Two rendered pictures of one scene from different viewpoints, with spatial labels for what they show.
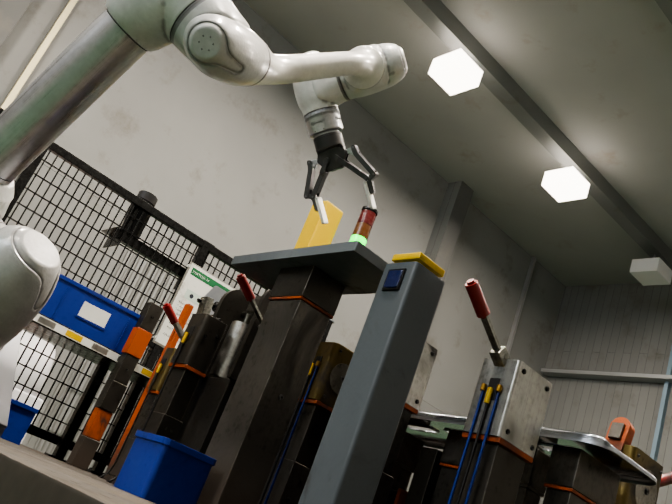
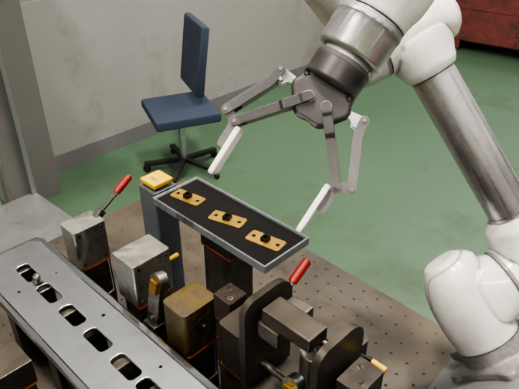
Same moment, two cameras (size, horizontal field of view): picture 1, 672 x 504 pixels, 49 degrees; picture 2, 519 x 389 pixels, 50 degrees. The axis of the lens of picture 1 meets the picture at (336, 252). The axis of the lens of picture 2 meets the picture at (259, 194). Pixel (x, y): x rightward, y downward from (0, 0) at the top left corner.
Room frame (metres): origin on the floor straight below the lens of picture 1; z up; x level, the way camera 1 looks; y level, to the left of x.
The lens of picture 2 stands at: (2.28, -0.11, 1.88)
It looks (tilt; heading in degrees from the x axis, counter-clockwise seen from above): 32 degrees down; 169
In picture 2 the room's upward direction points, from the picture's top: straight up
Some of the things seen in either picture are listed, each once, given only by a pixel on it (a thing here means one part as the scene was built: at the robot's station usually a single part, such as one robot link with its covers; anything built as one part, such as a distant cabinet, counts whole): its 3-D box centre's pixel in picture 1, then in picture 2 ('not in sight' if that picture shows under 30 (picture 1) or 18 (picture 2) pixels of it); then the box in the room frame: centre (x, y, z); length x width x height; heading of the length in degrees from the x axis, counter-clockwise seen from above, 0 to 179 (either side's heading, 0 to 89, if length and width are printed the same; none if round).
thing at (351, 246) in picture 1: (314, 272); (226, 219); (1.26, 0.02, 1.16); 0.37 x 0.14 x 0.02; 34
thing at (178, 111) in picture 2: not in sight; (181, 103); (-1.05, 0.06, 0.48); 0.56 x 0.53 x 0.95; 121
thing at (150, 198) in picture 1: (137, 216); not in sight; (2.43, 0.68, 1.52); 0.07 x 0.07 x 0.18
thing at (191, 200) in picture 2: not in sight; (188, 195); (1.15, -0.06, 1.17); 0.08 x 0.04 x 0.01; 44
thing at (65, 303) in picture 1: (86, 317); not in sight; (2.21, 0.62, 1.10); 0.30 x 0.17 x 0.13; 118
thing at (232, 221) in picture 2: not in sight; (227, 217); (1.26, 0.02, 1.17); 0.08 x 0.04 x 0.01; 52
